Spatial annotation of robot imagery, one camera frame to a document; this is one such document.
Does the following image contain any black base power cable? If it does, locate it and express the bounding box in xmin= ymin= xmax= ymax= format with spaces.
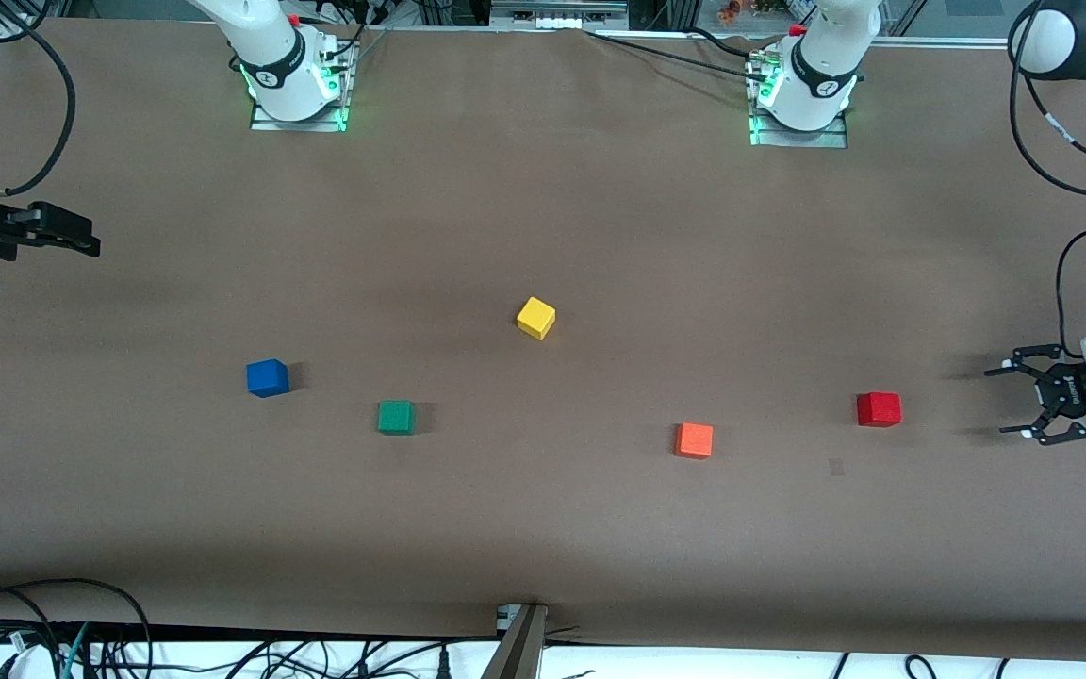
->
xmin=585 ymin=28 xmax=770 ymax=81

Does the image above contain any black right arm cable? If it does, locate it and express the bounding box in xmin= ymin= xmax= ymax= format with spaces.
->
xmin=0 ymin=0 xmax=78 ymax=199

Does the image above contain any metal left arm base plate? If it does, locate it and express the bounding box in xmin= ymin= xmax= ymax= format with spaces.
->
xmin=749 ymin=111 xmax=850 ymax=150

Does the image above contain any red wooden block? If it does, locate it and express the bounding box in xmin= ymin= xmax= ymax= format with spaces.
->
xmin=857 ymin=391 xmax=903 ymax=428

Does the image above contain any grey power strip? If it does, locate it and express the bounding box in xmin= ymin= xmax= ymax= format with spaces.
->
xmin=491 ymin=0 xmax=630 ymax=30

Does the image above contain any blue wooden block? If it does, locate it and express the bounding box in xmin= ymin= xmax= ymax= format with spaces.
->
xmin=246 ymin=358 xmax=290 ymax=399

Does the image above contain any yellow wooden block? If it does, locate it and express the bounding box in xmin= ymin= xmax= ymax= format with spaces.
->
xmin=517 ymin=296 xmax=557 ymax=341

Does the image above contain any orange wooden block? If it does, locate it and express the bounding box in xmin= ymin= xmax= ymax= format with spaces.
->
xmin=675 ymin=422 xmax=715 ymax=460

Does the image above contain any black looped floor cable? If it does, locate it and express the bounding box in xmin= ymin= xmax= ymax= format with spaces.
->
xmin=0 ymin=576 xmax=155 ymax=679

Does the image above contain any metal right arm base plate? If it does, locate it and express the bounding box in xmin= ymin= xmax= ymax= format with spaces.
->
xmin=249 ymin=38 xmax=355 ymax=134

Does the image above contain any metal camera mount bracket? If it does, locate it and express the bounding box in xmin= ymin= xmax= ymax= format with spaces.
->
xmin=481 ymin=602 xmax=550 ymax=679

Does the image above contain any teal cable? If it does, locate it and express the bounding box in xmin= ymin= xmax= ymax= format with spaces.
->
xmin=60 ymin=622 xmax=91 ymax=679

